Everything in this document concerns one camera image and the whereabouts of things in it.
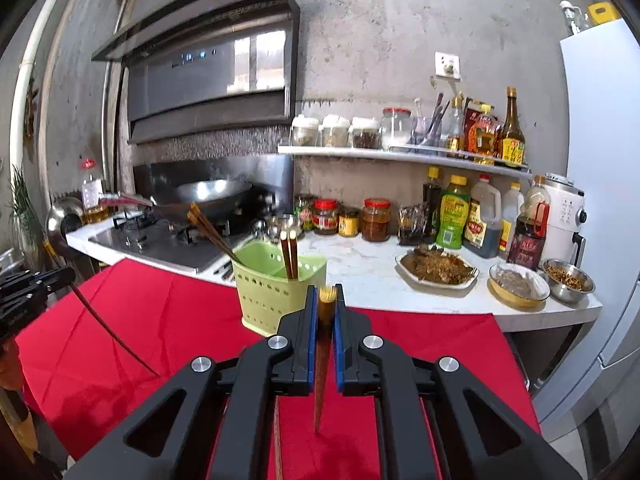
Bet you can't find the red seasoning packet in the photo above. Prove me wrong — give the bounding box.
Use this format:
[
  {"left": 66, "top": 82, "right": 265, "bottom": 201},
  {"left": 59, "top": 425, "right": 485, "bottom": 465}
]
[{"left": 464, "top": 98, "right": 496, "bottom": 153}]

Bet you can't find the steel wok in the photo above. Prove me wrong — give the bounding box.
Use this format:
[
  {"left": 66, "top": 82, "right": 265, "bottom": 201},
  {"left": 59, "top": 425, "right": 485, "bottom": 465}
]
[{"left": 99, "top": 180, "right": 253, "bottom": 221}]

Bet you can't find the chili paste jar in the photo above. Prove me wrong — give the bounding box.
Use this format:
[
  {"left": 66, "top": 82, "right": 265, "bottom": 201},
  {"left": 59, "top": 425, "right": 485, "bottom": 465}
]
[{"left": 361, "top": 198, "right": 392, "bottom": 242}]

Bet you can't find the white wall pipe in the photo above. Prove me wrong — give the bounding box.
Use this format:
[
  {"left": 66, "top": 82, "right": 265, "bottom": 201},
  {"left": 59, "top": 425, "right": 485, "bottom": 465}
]
[{"left": 10, "top": 0, "right": 71, "bottom": 181}]

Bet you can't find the plate of cooked food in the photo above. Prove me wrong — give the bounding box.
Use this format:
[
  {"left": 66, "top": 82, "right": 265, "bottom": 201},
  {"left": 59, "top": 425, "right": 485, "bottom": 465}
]
[{"left": 395, "top": 245, "right": 480, "bottom": 291}]

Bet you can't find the small steel cup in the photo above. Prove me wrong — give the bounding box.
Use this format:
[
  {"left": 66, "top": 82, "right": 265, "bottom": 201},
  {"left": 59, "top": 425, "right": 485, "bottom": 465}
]
[{"left": 267, "top": 214, "right": 304, "bottom": 246}]

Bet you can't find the green label jar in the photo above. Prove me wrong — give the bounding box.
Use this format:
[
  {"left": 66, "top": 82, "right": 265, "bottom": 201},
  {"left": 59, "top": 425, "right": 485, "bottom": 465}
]
[{"left": 295, "top": 195, "right": 316, "bottom": 231}]

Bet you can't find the yellow oil bottle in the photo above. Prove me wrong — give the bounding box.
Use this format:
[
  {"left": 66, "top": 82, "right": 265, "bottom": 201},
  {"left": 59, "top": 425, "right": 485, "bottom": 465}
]
[{"left": 472, "top": 105, "right": 501, "bottom": 165}]

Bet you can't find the white lid spice jar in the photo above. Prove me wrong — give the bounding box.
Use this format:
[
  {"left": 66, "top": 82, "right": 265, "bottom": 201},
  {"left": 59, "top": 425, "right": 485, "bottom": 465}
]
[
  {"left": 321, "top": 114, "right": 351, "bottom": 148},
  {"left": 351, "top": 116, "right": 382, "bottom": 150},
  {"left": 291, "top": 115, "right": 321, "bottom": 147}
]

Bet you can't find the yellow bowl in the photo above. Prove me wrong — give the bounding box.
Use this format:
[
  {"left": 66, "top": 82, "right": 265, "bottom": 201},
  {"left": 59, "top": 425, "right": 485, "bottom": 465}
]
[{"left": 488, "top": 263, "right": 551, "bottom": 309}]

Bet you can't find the white kitchen appliance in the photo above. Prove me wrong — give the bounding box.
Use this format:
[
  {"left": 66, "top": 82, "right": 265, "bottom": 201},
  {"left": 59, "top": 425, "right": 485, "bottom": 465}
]
[{"left": 540, "top": 173, "right": 587, "bottom": 268}]

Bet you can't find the yellow box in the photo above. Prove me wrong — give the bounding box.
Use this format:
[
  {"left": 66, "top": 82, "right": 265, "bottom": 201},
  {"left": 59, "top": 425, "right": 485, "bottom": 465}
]
[{"left": 587, "top": 2, "right": 621, "bottom": 26}]

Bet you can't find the white wall shelf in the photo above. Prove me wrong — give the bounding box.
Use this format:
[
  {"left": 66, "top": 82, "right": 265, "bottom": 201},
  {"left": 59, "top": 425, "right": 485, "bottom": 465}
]
[{"left": 277, "top": 145, "right": 533, "bottom": 178}]

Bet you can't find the white wall socket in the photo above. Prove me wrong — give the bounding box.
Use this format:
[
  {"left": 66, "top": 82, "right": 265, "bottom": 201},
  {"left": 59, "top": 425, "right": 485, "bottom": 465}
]
[{"left": 434, "top": 51, "right": 462, "bottom": 80}]

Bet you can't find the small clear seasoning bottle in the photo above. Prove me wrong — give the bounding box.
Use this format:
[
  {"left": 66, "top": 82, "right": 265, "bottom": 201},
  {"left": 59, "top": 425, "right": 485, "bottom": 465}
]
[{"left": 446, "top": 96, "right": 466, "bottom": 153}]

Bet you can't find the large dark vinegar jug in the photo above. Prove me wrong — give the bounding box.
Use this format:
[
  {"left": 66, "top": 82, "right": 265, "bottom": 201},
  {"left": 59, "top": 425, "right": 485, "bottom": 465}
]
[{"left": 462, "top": 175, "right": 503, "bottom": 259}]

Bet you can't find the tall dark sauce bottle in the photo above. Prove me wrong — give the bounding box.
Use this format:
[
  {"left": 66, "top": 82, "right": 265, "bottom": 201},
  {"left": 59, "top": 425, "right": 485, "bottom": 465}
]
[{"left": 497, "top": 86, "right": 527, "bottom": 168}]

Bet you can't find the red tablecloth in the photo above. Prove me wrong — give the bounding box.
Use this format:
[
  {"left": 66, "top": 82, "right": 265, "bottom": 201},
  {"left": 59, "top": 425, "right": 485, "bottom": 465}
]
[{"left": 15, "top": 257, "right": 543, "bottom": 480}]

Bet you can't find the clear utensil cup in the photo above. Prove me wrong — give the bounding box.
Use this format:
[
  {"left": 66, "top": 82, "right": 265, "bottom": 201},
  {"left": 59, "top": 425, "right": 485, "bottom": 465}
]
[{"left": 412, "top": 116, "right": 451, "bottom": 154}]

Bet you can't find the white refrigerator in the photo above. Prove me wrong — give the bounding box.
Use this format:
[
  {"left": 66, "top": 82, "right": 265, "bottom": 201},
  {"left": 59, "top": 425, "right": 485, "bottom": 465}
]
[{"left": 532, "top": 17, "right": 640, "bottom": 441}]

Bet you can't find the green plant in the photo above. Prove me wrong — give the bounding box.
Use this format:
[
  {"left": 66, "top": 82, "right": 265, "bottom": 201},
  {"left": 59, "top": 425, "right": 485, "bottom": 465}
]
[{"left": 9, "top": 165, "right": 43, "bottom": 261}]

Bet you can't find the yellow label jar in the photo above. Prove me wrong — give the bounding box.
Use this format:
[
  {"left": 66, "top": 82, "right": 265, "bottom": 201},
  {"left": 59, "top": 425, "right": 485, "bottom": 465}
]
[{"left": 338, "top": 207, "right": 362, "bottom": 237}]

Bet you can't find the square cooking oil bottle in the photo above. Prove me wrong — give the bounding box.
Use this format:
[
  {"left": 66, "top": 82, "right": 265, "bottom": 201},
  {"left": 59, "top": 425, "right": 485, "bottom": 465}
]
[{"left": 81, "top": 174, "right": 112, "bottom": 225}]

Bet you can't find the grey metal pipe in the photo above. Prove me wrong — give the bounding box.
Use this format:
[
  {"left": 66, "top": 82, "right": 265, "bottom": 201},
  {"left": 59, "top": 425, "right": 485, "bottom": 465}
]
[{"left": 102, "top": 0, "right": 146, "bottom": 196}]

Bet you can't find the red lid sauce jar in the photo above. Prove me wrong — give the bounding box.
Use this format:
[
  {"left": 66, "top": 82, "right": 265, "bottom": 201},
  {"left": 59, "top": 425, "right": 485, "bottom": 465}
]
[{"left": 312, "top": 199, "right": 340, "bottom": 235}]

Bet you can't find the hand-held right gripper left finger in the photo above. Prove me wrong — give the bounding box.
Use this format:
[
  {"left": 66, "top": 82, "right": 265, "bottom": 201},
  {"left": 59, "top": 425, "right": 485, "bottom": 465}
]
[{"left": 62, "top": 285, "right": 318, "bottom": 480}]

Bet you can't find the steel range hood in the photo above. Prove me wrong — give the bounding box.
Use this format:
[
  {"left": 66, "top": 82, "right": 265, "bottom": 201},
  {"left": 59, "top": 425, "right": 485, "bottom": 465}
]
[{"left": 91, "top": 0, "right": 301, "bottom": 146}]

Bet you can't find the gas stove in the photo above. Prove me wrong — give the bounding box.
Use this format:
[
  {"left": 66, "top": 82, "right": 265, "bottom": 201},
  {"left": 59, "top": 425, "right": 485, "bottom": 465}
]
[{"left": 87, "top": 212, "right": 251, "bottom": 276}]

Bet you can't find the clear glass bottle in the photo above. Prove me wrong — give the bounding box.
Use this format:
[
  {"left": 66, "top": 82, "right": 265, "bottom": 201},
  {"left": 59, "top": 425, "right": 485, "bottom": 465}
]
[{"left": 559, "top": 0, "right": 591, "bottom": 37}]

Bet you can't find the slim dark soy bottle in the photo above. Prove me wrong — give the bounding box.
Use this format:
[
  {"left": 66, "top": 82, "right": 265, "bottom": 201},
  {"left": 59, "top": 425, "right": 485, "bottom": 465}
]
[{"left": 422, "top": 167, "right": 444, "bottom": 241}]

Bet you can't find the pale plastic jug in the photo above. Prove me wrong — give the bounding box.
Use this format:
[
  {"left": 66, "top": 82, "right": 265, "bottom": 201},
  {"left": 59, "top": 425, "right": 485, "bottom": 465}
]
[{"left": 499, "top": 182, "right": 525, "bottom": 252}]

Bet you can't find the soy jug red handle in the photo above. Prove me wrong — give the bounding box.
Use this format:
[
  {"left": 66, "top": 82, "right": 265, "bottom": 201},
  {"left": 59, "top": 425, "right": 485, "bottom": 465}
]
[{"left": 506, "top": 176, "right": 551, "bottom": 272}]

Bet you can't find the green plastic bottle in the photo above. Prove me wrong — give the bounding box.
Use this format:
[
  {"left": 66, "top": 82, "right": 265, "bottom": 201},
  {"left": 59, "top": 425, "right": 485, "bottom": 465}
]
[{"left": 436, "top": 175, "right": 472, "bottom": 250}]

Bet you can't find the green plastic utensil holder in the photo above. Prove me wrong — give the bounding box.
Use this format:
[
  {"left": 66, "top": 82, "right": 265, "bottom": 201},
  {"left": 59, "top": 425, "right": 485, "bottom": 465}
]
[{"left": 231, "top": 241, "right": 328, "bottom": 338}]

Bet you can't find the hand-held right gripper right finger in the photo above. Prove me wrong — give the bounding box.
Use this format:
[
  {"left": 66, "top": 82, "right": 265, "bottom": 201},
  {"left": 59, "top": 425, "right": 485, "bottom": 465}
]
[{"left": 335, "top": 285, "right": 583, "bottom": 480}]

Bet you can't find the steel bowl of food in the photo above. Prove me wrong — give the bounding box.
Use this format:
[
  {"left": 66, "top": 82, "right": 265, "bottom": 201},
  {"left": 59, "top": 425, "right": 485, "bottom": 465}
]
[{"left": 540, "top": 258, "right": 596, "bottom": 304}]

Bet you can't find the dark spice bag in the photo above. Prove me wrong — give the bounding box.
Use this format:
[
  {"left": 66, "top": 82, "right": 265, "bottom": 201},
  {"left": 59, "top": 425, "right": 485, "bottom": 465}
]
[{"left": 397, "top": 203, "right": 430, "bottom": 246}]

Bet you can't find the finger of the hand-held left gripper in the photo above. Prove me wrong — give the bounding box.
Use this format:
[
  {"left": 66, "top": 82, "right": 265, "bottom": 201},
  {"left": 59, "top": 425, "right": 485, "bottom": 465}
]
[
  {"left": 0, "top": 274, "right": 49, "bottom": 322},
  {"left": 29, "top": 266, "right": 76, "bottom": 297}
]

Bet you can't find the glass jar white powder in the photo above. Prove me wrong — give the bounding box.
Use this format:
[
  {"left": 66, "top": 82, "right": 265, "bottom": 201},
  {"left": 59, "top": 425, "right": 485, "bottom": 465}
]
[{"left": 381, "top": 107, "right": 413, "bottom": 151}]

